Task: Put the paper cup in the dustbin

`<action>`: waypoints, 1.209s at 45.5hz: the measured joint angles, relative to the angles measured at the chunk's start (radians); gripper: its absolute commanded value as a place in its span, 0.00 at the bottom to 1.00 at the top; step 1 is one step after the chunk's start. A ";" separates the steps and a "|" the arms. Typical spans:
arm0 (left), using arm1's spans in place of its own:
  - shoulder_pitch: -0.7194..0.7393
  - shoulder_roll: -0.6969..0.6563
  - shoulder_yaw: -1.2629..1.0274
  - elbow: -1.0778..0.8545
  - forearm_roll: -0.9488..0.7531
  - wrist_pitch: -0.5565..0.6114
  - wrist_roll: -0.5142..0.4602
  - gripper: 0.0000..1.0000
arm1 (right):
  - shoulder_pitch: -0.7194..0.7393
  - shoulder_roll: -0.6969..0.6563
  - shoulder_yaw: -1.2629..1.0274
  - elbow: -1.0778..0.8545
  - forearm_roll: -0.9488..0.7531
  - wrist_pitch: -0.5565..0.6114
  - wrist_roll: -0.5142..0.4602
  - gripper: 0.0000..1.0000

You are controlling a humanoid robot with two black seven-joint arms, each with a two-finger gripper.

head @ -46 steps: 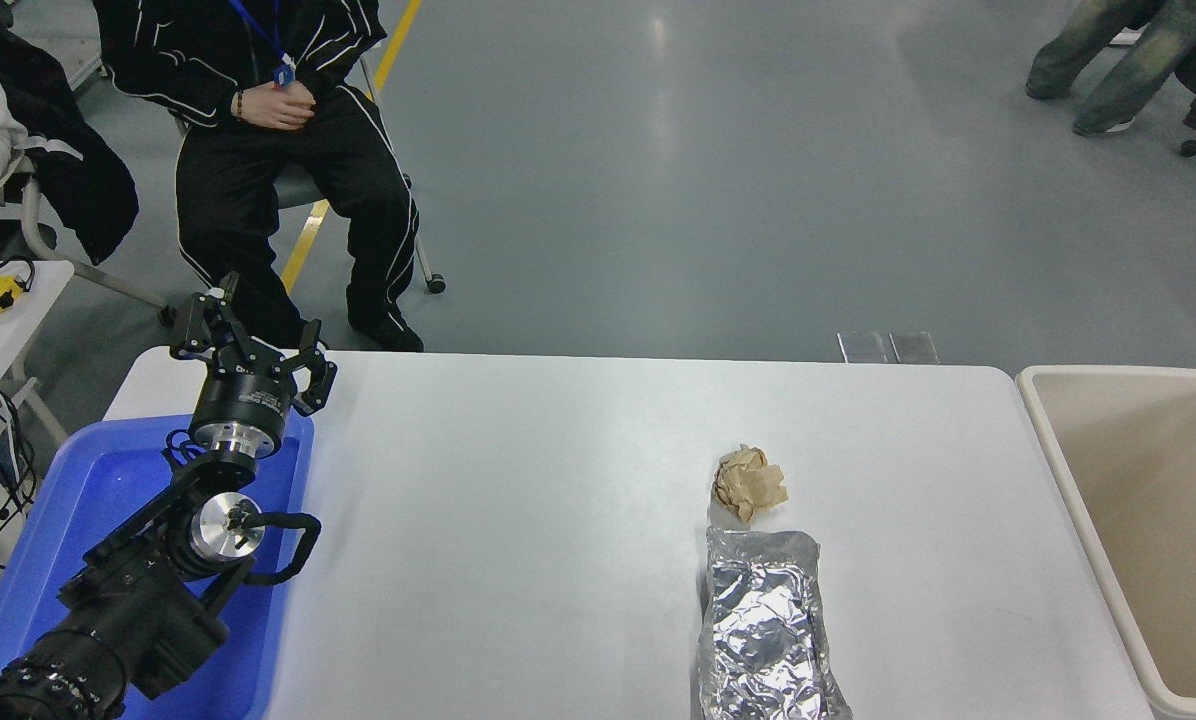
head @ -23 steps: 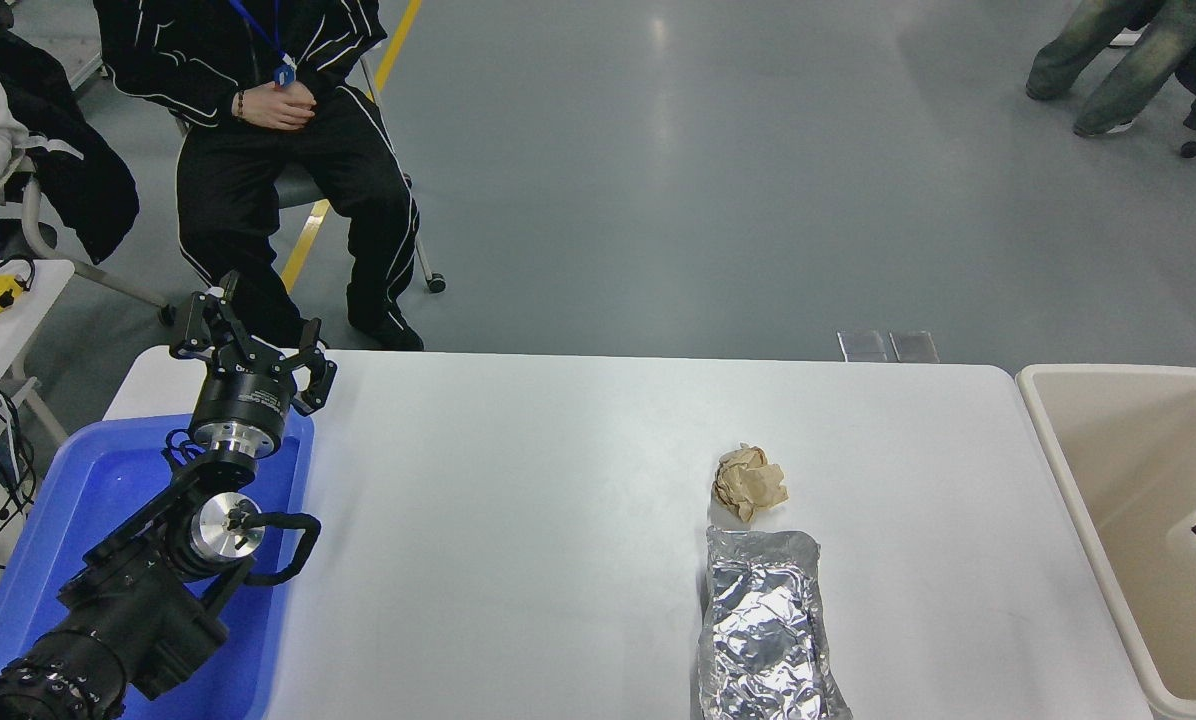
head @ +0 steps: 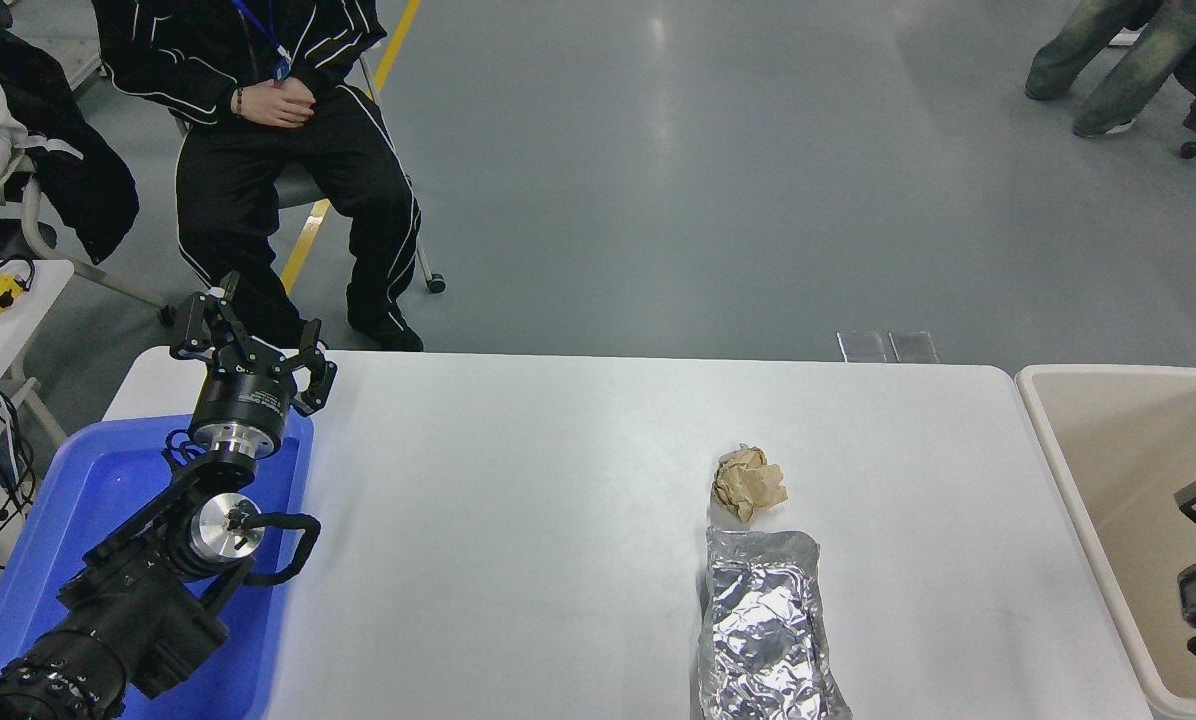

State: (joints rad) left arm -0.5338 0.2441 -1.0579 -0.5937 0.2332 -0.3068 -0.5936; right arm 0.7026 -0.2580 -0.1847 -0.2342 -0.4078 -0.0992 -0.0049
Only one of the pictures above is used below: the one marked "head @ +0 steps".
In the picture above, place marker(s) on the person's right hand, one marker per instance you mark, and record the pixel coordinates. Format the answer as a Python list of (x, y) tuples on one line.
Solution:
[(266, 108)]

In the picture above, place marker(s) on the crumpled tan paper ball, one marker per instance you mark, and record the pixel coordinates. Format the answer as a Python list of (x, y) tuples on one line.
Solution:
[(748, 482)]

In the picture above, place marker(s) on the grey floor platform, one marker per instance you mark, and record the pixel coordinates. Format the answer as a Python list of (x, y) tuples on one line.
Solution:
[(83, 72)]

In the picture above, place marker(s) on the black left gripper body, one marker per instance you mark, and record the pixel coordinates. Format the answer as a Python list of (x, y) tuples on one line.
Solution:
[(243, 400)]

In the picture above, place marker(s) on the blue plastic tray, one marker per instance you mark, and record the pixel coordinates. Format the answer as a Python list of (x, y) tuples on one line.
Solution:
[(108, 480)]

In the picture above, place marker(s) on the metal floor socket cover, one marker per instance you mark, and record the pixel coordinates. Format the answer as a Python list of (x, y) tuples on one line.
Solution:
[(914, 346), (862, 346)]

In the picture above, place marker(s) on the grey chair with white frame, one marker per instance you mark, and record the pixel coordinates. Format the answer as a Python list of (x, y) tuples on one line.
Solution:
[(436, 284)]

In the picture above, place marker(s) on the black jacket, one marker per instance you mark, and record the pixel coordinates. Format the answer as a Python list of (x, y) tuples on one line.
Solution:
[(78, 180)]

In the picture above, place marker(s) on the large pale plastic bin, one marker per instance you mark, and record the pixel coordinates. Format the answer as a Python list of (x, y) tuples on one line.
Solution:
[(1108, 480)]

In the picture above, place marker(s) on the person's left hand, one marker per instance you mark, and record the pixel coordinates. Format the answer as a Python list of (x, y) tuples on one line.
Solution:
[(300, 100)]

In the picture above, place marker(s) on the crumpled silver foil tray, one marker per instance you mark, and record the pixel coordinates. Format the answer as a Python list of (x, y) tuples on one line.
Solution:
[(763, 630)]

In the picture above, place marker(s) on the white framed chair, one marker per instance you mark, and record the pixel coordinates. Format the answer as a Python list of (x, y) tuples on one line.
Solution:
[(108, 285)]

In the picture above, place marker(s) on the small white side table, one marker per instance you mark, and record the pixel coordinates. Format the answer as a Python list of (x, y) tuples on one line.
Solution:
[(3, 340)]

